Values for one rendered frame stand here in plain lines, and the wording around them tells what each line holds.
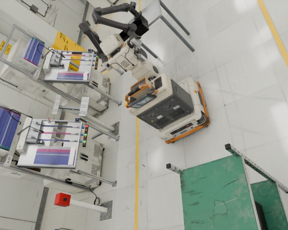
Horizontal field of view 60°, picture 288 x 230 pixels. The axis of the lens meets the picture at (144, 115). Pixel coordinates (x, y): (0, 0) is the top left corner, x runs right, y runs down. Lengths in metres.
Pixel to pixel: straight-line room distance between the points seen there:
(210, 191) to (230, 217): 0.19
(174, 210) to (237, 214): 1.49
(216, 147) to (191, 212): 1.30
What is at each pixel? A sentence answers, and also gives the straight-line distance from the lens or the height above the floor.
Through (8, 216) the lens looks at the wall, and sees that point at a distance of 5.01.
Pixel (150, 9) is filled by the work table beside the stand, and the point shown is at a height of 0.80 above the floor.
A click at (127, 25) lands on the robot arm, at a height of 1.30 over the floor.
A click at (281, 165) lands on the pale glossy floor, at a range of 2.55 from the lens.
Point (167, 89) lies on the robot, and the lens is 2.48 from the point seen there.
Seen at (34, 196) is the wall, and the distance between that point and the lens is 5.23.
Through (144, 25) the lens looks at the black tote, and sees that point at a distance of 2.88.
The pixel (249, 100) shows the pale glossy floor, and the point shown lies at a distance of 2.92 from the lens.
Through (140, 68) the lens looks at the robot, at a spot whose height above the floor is 0.92.
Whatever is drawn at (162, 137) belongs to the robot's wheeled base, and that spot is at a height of 0.24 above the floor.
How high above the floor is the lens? 2.35
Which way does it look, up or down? 38 degrees down
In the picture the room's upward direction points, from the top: 58 degrees counter-clockwise
